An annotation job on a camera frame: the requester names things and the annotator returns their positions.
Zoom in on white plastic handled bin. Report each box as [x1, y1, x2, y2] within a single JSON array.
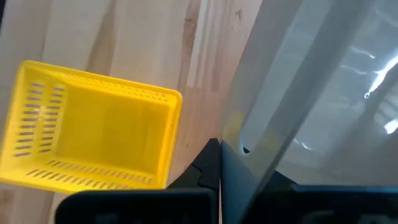
[[220, 0, 398, 224]]

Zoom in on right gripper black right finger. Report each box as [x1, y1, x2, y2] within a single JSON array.
[[248, 174, 398, 224]]

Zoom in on yellow plastic slotted basket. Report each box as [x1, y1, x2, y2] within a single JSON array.
[[0, 60, 183, 194]]

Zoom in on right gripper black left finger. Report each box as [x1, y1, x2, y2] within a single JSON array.
[[55, 138, 221, 224]]

